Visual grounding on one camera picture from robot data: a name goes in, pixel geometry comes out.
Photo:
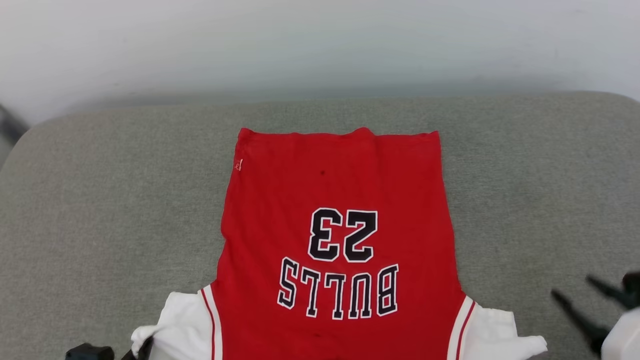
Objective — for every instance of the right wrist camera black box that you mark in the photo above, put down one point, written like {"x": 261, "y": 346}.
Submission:
{"x": 632, "y": 282}

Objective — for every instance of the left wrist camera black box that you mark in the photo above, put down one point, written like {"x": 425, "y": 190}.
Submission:
{"x": 90, "y": 352}

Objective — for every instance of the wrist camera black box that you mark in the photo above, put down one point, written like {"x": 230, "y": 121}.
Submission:
{"x": 90, "y": 352}
{"x": 632, "y": 282}

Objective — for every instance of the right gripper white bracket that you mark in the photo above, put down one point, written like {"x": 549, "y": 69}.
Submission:
{"x": 625, "y": 340}

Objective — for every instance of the grey metal bar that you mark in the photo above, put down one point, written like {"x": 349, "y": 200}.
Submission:
{"x": 10, "y": 125}

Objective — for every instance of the red and white basketball jersey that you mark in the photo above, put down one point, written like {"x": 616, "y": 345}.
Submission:
{"x": 340, "y": 180}

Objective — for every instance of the grey fabric sofa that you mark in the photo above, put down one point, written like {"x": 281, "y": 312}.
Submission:
{"x": 100, "y": 225}

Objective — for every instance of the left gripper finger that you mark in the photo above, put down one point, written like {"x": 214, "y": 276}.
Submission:
{"x": 140, "y": 350}

